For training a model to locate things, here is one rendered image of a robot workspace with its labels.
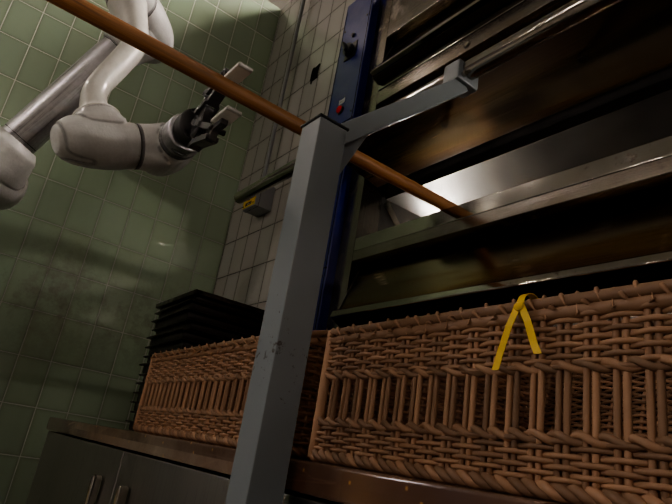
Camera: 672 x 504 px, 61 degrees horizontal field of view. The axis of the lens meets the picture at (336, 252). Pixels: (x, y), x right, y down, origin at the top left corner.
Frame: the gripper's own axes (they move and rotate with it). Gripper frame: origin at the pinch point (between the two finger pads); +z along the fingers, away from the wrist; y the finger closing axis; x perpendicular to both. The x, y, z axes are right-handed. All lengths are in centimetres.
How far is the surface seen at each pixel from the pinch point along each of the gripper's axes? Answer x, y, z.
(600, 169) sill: -56, 3, 39
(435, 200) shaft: -53, 0, 1
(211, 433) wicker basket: -7, 59, 8
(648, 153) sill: -56, 3, 48
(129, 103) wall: -5, -57, -123
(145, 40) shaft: 17.8, 0.4, 1.8
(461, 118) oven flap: -52, -19, 8
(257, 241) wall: -57, -11, -93
